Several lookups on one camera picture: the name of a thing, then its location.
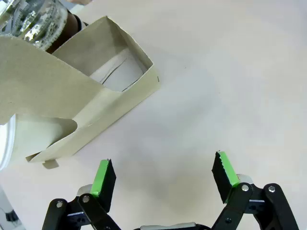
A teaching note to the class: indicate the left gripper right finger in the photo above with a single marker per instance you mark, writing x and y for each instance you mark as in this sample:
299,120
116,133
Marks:
223,177

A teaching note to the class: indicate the dark brown drink container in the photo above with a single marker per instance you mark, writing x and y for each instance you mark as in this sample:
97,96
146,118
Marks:
68,26

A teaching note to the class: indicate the person in zebra striped shirt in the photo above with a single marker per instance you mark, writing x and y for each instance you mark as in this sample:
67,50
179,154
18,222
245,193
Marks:
36,19

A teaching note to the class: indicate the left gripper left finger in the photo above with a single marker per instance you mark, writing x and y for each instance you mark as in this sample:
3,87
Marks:
105,187

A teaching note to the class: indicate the brown cardboard cup carrier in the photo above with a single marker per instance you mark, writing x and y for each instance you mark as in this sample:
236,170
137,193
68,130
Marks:
36,83

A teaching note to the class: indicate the small white lidded paper cup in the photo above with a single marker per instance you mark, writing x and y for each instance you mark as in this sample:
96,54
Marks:
33,131

